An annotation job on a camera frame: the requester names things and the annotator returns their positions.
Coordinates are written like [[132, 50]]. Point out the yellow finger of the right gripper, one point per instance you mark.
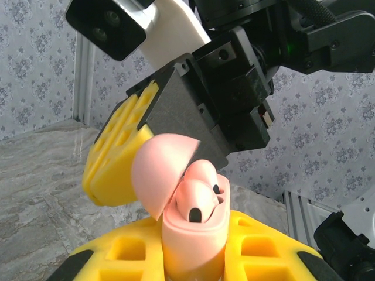
[[111, 175], [181, 117]]

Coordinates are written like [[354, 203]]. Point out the aluminium frame post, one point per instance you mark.
[[85, 82]]

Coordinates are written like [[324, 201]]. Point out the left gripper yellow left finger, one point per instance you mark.
[[104, 259]]

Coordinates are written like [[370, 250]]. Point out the aluminium side rail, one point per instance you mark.
[[304, 216]]

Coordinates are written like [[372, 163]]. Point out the pink earbud charging case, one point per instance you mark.
[[158, 175]]

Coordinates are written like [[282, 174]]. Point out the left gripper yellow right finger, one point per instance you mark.
[[288, 257]]

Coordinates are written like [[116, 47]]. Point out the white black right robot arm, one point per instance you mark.
[[342, 248]]

